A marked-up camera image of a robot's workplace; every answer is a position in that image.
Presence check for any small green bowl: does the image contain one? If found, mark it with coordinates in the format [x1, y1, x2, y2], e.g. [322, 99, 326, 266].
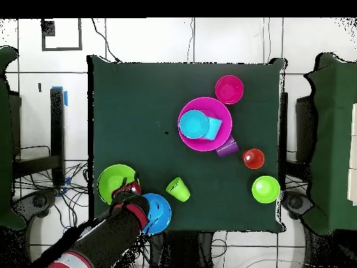
[251, 175, 281, 204]

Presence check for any purple cup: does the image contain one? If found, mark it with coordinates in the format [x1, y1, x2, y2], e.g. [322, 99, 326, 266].
[213, 135, 241, 158]

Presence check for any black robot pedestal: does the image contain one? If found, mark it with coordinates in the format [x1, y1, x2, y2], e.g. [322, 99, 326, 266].
[147, 230, 215, 268]

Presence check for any large blue bowl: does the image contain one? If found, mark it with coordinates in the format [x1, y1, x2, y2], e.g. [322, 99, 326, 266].
[141, 193, 173, 235]

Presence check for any large pink bowl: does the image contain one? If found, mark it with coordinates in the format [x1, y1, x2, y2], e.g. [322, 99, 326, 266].
[177, 96, 233, 152]

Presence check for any stack of white boxes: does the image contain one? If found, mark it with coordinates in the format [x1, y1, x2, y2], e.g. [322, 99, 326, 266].
[347, 103, 357, 207]

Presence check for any tangle of cables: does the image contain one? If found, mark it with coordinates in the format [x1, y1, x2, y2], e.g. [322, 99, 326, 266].
[12, 144, 93, 232]

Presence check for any orange red cup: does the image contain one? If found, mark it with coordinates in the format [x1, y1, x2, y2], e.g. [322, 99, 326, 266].
[241, 148, 266, 170]

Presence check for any small cyan bowl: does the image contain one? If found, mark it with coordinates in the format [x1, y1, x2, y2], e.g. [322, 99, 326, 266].
[178, 109, 210, 140]

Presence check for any grey chair base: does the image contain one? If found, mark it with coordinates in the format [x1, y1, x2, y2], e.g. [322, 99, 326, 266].
[12, 188, 59, 218]
[281, 191, 314, 220]

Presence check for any thin dark cable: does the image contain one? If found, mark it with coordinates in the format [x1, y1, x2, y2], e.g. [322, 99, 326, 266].
[187, 17, 195, 63]

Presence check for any black box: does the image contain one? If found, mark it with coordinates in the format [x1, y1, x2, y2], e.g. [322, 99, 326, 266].
[8, 93, 22, 157]
[295, 96, 317, 164]

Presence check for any dark green tablecloth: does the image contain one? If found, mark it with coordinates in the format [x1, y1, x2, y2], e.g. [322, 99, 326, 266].
[86, 54, 286, 234]

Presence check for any small magenta bowl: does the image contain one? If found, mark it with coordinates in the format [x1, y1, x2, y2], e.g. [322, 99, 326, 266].
[215, 75, 245, 105]

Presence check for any green cup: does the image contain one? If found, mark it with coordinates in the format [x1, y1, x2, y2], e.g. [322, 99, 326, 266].
[165, 176, 192, 203]

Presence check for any black metal stand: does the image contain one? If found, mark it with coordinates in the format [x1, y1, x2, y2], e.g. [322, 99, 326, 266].
[12, 87, 66, 187]

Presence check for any large green bowl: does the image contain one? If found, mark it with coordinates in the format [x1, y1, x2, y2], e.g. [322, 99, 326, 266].
[97, 163, 140, 206]

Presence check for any blue cup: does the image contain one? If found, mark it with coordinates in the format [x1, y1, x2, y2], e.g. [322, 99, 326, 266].
[201, 116, 223, 141]

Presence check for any green cloth side table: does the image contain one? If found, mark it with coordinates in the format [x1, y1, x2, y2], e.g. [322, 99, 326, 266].
[0, 45, 27, 231]
[302, 52, 357, 235]

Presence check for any black cable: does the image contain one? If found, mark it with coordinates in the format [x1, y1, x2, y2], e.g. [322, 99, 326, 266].
[91, 17, 121, 63]

